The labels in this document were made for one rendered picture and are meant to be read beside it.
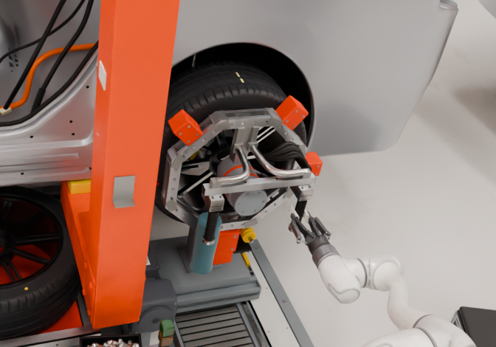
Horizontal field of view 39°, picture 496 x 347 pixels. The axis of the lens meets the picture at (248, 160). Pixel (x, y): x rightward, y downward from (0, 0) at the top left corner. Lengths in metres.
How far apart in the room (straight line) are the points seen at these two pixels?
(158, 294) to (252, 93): 0.86
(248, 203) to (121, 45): 0.95
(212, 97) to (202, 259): 0.63
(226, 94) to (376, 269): 0.79
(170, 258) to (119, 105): 1.39
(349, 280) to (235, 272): 0.93
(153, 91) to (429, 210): 2.65
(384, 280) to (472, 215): 2.06
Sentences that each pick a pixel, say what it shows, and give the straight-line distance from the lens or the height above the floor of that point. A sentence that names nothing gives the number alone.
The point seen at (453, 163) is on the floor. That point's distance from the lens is 4.72.
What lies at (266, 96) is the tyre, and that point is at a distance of 2.53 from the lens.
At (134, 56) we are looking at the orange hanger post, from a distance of 1.78.
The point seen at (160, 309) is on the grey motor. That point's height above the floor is 0.38.
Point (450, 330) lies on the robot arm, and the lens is 1.89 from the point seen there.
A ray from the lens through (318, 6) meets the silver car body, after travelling 2.56.
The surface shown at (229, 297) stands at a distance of 3.13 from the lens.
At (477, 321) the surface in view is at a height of 0.34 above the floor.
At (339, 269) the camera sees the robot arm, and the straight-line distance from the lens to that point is 2.31.
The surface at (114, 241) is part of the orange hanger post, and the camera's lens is 2.17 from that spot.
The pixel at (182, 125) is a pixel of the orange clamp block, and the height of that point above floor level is 1.11.
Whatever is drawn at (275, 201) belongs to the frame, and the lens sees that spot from 2.77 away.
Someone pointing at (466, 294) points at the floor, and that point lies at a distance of 3.79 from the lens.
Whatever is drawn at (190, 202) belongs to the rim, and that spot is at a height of 0.65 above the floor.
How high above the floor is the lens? 2.44
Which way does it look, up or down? 36 degrees down
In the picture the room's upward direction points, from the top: 13 degrees clockwise
